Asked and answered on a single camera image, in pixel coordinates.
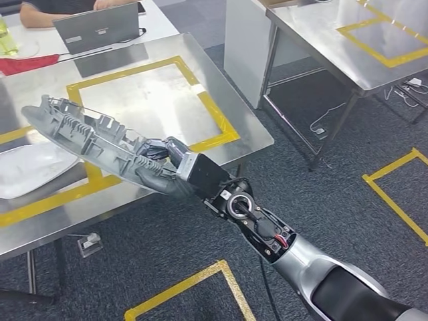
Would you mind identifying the white cabinet panel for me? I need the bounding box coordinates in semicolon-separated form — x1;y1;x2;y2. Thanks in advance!
223;0;310;110

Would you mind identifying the grey laptop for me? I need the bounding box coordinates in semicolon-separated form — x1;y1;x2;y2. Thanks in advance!
53;2;140;56

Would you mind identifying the white floor cable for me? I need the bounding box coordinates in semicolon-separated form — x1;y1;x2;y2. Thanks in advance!
309;102;346;134
384;82;428;110

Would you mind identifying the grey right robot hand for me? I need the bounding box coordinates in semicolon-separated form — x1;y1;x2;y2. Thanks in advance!
135;136;197;199

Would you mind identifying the yellow floor tape square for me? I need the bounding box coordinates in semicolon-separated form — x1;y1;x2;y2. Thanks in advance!
362;147;428;247
124;259;257;321

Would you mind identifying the silver plastic hubcap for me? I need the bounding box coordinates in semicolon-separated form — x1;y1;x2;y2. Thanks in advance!
21;94;180;196

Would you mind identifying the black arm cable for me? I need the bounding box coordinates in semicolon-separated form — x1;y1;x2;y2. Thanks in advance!
259;255;282;321

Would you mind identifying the yellow table tape outline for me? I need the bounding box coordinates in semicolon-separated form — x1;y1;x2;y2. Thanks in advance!
336;0;428;70

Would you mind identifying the red cloth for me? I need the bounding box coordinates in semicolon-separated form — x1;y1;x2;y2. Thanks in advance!
0;53;61;77

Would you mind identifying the stainless steel workbench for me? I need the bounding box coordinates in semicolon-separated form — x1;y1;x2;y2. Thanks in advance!
0;33;275;306

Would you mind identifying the white curved plastic part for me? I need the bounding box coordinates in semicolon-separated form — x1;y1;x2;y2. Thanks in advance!
0;142;80;200

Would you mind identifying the steel frame table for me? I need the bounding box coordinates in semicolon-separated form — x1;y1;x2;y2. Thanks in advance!
259;0;428;173

